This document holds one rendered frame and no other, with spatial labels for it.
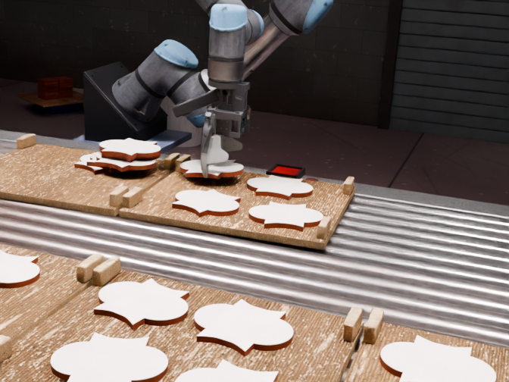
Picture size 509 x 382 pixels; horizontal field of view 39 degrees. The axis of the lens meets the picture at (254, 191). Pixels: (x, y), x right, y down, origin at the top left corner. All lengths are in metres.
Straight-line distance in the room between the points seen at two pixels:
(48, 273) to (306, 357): 0.44
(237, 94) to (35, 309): 0.68
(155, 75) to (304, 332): 1.22
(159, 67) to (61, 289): 1.08
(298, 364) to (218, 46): 0.77
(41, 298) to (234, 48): 0.68
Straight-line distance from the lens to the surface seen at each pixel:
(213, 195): 1.50
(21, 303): 1.11
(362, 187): 1.71
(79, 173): 1.68
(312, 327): 1.04
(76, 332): 1.03
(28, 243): 1.37
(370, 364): 0.98
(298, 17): 1.95
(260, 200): 1.51
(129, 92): 2.14
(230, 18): 1.51
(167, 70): 2.09
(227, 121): 1.56
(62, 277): 1.18
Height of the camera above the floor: 1.44
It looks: 19 degrees down
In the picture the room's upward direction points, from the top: 3 degrees clockwise
